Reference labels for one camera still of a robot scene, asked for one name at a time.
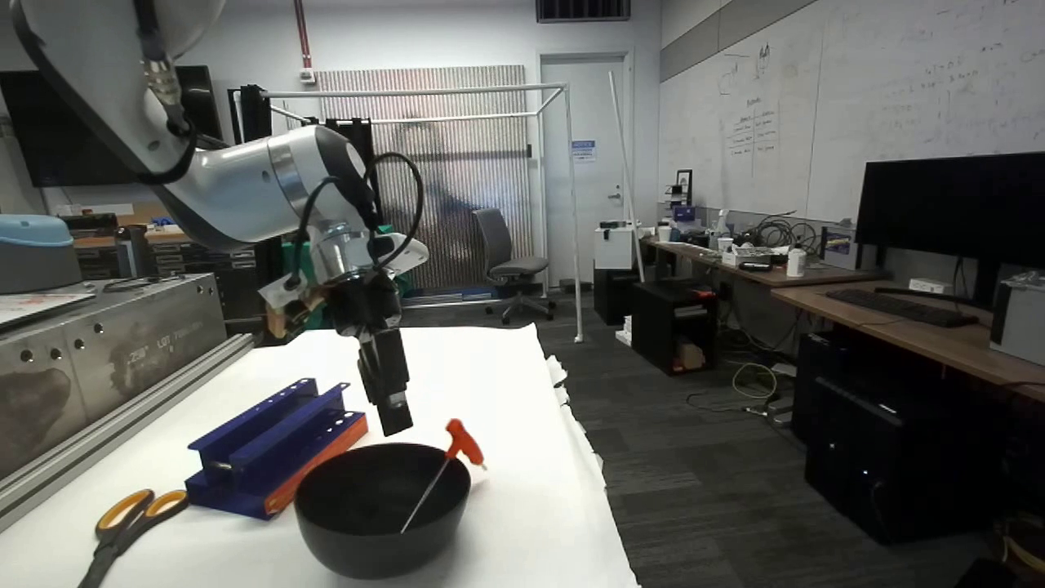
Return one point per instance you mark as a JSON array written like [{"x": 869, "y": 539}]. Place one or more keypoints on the black keyboard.
[{"x": 902, "y": 307}]

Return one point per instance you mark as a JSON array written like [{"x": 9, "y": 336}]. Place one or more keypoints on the white table cloth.
[{"x": 535, "y": 512}]

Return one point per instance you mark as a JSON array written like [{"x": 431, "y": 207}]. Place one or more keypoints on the grey office chair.
[{"x": 511, "y": 275}]

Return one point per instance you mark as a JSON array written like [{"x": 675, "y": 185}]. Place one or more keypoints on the black cabinet under desk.
[{"x": 897, "y": 441}]

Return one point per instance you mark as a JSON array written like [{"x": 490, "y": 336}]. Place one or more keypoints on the white door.
[{"x": 595, "y": 139}]

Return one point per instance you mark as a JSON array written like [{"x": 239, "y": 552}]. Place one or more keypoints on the aluminium rail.
[{"x": 60, "y": 464}]

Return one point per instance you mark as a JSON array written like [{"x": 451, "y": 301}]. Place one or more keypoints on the orange T-handle hex key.
[{"x": 461, "y": 441}]

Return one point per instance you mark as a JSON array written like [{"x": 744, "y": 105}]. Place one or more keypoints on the black wall screen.
[{"x": 56, "y": 141}]

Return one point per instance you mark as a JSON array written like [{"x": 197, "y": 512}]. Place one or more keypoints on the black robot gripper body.
[{"x": 365, "y": 307}]

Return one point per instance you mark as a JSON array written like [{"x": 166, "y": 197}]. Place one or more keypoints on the black vertical post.
[{"x": 248, "y": 112}]

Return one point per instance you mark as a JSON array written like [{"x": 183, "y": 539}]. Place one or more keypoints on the grey computer case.
[{"x": 1020, "y": 317}]

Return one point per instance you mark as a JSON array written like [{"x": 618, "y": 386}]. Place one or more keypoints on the blue orange tool holder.
[{"x": 257, "y": 462}]

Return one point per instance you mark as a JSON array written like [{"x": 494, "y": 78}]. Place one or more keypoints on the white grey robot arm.
[{"x": 114, "y": 67}]

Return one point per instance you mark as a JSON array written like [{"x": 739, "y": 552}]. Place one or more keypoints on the wooden desk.
[{"x": 957, "y": 346}]

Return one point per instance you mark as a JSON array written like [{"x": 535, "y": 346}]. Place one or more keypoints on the white pipe frame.
[{"x": 554, "y": 164}]

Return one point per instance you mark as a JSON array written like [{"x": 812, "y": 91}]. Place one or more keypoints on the grey metal machine block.
[{"x": 84, "y": 362}]

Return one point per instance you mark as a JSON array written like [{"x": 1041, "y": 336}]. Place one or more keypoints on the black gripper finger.
[{"x": 393, "y": 414}]

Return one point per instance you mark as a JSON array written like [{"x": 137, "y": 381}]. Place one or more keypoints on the black computer monitor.
[{"x": 967, "y": 207}]

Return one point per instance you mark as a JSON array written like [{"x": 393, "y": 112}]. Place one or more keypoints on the black bowl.
[{"x": 350, "y": 512}]

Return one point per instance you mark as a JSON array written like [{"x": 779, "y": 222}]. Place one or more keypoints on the yellow handled scissors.
[{"x": 121, "y": 525}]

